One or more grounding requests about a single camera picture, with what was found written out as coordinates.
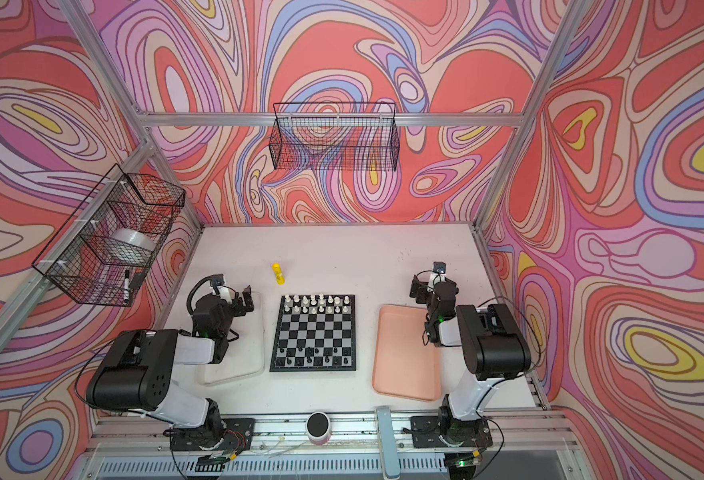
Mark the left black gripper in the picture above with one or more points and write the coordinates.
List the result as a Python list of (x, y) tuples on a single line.
[(239, 310)]

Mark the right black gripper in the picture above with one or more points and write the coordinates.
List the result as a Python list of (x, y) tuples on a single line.
[(421, 288)]

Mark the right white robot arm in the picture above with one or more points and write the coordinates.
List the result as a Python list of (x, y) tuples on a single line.
[(492, 344)]

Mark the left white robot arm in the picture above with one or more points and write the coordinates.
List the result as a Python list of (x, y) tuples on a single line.
[(135, 375)]

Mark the black white chess board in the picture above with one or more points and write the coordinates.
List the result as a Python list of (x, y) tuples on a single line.
[(315, 333)]

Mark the yellow glue stick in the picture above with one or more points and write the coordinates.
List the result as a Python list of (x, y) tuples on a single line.
[(278, 272)]

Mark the white plastic tray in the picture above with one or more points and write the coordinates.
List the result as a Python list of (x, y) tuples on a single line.
[(245, 357)]

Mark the pink plastic tray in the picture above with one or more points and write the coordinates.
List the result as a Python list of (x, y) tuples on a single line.
[(404, 366)]

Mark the black marker pen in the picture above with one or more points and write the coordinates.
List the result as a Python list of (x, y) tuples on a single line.
[(126, 287)]

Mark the clear tape roll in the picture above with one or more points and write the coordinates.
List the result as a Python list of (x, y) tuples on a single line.
[(134, 238)]

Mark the black pink round speaker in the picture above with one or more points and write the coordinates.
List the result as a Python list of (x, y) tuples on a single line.
[(319, 428)]

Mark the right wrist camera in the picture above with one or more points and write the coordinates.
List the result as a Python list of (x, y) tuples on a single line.
[(439, 268)]

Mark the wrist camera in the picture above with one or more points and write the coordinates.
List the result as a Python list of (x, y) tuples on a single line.
[(439, 268), (216, 282)]

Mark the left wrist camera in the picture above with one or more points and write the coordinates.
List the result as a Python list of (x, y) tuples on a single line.
[(216, 282)]

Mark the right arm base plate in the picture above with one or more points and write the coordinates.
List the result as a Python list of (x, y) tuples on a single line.
[(432, 431)]

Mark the black wire basket left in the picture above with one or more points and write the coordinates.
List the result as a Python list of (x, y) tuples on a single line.
[(89, 268)]

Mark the black wire basket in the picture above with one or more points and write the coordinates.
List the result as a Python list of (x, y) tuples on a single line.
[(335, 136), (89, 268)]

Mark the grey blue rail bracket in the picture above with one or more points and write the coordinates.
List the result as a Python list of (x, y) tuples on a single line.
[(389, 459)]

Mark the black wire basket back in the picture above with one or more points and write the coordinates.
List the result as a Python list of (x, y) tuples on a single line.
[(335, 136)]

